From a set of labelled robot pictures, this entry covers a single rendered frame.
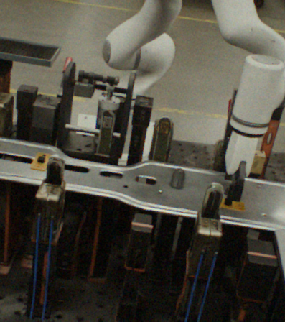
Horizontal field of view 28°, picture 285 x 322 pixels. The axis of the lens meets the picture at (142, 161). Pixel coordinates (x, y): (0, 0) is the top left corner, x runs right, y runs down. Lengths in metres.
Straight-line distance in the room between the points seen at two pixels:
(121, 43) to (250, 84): 0.63
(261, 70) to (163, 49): 0.66
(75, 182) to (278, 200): 0.51
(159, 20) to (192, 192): 0.52
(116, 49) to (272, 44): 0.60
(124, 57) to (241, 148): 0.62
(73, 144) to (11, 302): 0.46
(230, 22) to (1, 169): 0.63
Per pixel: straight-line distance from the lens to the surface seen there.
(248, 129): 1.26
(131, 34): 1.74
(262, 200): 1.46
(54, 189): 1.26
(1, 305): 1.48
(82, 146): 1.61
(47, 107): 1.56
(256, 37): 1.31
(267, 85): 1.23
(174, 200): 1.37
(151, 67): 1.84
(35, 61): 1.64
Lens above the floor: 1.72
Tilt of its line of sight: 29 degrees down
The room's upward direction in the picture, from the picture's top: 10 degrees clockwise
